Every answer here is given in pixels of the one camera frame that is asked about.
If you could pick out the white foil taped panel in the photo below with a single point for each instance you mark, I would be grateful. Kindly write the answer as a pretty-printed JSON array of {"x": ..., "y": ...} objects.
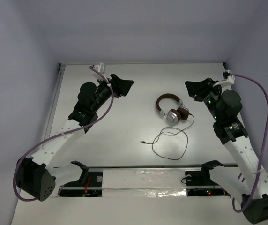
[{"x": 151, "y": 183}]

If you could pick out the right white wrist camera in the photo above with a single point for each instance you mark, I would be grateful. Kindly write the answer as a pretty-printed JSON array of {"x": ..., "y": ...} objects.
[{"x": 227, "y": 80}]

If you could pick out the left side aluminium rail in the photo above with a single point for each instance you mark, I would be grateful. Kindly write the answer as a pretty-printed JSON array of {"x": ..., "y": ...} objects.
[{"x": 50, "y": 116}]

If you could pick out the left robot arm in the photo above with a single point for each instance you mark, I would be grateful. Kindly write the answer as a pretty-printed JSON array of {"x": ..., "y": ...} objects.
[{"x": 35, "y": 171}]

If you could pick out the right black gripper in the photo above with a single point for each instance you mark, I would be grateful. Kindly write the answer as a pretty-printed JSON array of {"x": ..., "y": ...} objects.
[{"x": 201, "y": 87}]

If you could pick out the brown silver headphones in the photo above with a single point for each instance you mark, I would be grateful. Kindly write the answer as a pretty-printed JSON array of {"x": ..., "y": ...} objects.
[{"x": 173, "y": 115}]

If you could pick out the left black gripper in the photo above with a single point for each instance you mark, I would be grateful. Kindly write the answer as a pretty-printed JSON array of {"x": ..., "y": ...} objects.
[{"x": 114, "y": 85}]

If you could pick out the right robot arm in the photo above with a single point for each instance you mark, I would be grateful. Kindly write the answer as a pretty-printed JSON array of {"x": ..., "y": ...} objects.
[{"x": 252, "y": 192}]

